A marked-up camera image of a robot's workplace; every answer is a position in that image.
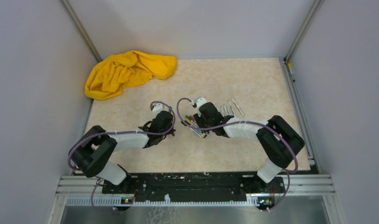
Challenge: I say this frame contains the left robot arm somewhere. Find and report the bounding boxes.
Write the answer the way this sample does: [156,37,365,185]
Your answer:
[69,110,175,193]

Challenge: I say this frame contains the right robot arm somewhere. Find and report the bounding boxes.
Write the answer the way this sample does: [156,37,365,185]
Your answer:
[191,98,305,192]

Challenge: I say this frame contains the yellow cloth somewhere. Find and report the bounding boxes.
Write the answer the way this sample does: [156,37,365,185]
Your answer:
[84,50,177,101]

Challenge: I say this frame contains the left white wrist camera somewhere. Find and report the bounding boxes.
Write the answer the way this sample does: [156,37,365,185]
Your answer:
[150,103,164,117]

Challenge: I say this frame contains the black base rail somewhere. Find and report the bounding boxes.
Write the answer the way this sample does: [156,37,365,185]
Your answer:
[102,171,286,203]

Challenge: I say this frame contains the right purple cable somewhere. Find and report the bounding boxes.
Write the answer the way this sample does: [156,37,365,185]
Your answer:
[176,98,299,212]

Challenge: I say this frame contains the aluminium frame rail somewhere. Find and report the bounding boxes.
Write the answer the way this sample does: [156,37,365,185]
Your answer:
[56,173,336,207]

